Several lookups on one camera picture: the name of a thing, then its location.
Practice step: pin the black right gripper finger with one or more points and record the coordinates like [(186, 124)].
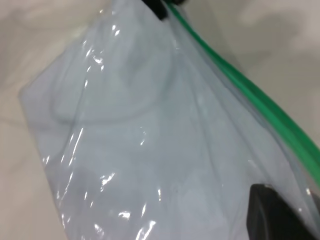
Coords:
[(272, 217)]

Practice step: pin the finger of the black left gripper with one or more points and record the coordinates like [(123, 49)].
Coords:
[(158, 8), (180, 1)]

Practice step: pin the clear plastic zip bag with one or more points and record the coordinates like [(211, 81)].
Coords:
[(262, 112)]

